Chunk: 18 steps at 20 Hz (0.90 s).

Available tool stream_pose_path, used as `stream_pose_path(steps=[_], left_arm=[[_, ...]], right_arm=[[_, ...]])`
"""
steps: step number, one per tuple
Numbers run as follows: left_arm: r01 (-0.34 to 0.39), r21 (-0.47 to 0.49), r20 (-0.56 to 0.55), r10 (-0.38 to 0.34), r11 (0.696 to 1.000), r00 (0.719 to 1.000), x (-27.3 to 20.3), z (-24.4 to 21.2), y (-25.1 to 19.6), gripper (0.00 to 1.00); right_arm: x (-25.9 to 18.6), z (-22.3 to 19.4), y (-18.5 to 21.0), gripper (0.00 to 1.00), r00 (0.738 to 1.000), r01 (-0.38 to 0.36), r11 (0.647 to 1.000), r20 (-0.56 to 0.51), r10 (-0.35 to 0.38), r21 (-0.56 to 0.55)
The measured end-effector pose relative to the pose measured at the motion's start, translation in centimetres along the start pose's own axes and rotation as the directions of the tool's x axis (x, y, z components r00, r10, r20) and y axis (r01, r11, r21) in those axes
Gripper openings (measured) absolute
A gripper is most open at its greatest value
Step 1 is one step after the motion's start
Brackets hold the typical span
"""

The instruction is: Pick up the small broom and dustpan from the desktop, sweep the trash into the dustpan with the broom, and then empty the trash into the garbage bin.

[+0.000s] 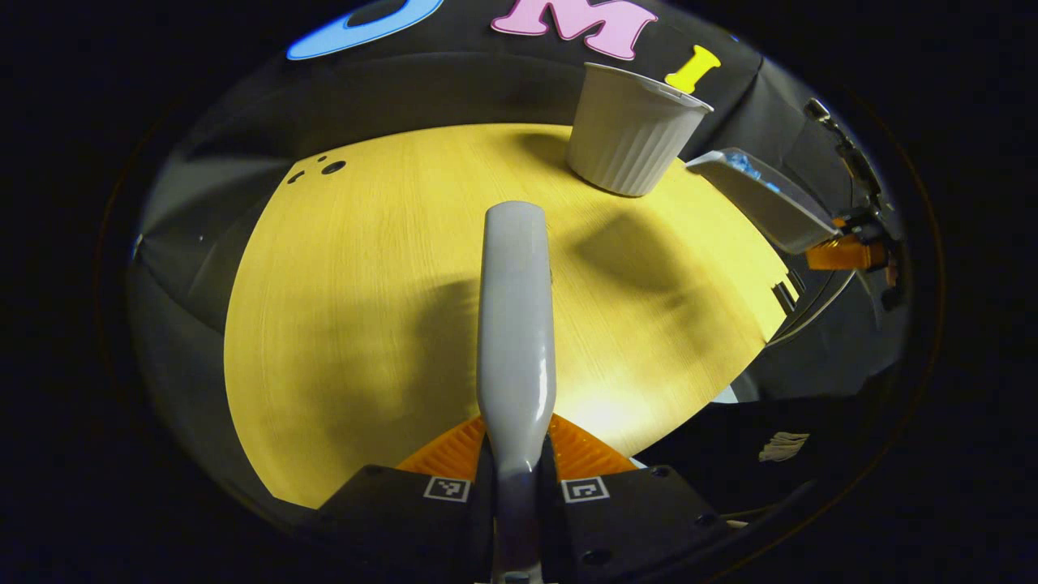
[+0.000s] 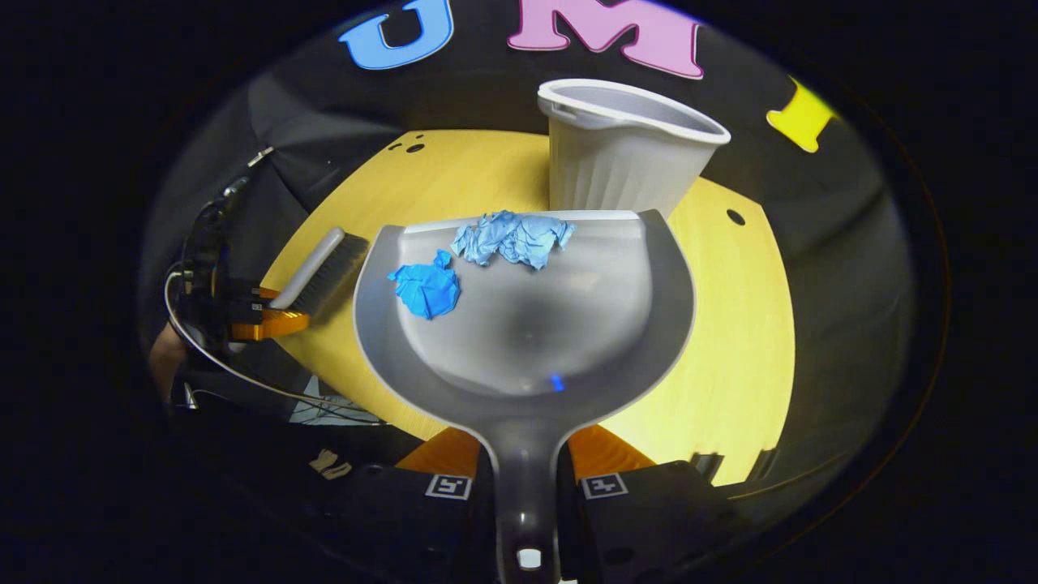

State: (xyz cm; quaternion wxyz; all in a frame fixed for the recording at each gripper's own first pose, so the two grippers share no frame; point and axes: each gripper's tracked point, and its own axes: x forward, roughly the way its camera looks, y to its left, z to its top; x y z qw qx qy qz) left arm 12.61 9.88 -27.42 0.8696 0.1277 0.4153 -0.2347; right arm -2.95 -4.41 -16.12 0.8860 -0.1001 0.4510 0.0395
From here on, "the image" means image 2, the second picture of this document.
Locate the grey plastic dustpan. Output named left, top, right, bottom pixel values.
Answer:
left=353, top=209, right=697, bottom=584

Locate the white ribbed garbage bin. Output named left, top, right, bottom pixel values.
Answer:
left=537, top=78, right=731, bottom=220

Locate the dark blue paper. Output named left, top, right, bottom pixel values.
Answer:
left=387, top=249, right=461, bottom=320

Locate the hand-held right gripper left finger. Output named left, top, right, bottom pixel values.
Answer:
left=324, top=426, right=497, bottom=584

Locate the small grey broom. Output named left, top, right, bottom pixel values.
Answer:
left=269, top=227, right=371, bottom=317

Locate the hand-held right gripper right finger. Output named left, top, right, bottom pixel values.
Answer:
left=558, top=424, right=740, bottom=584

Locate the small beige object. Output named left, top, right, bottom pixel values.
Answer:
left=308, top=449, right=354, bottom=481

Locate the light blue paper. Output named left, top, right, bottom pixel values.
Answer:
left=450, top=210, right=577, bottom=271

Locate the white cable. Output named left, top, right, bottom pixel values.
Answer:
left=163, top=268, right=386, bottom=425

